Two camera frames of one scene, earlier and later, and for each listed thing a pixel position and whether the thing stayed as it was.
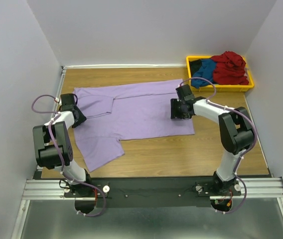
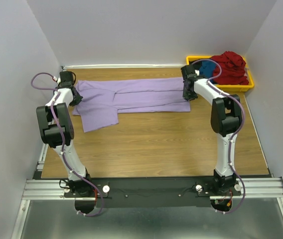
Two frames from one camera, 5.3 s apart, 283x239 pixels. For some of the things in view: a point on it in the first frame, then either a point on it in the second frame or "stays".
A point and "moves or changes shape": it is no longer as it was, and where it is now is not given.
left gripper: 82,118 to 77,99
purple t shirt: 125,111 moves or changes shape
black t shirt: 194,65 stays
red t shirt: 229,69 stays
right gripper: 174,103 to 186,96
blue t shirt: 207,71 stays
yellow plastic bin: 219,87 stays
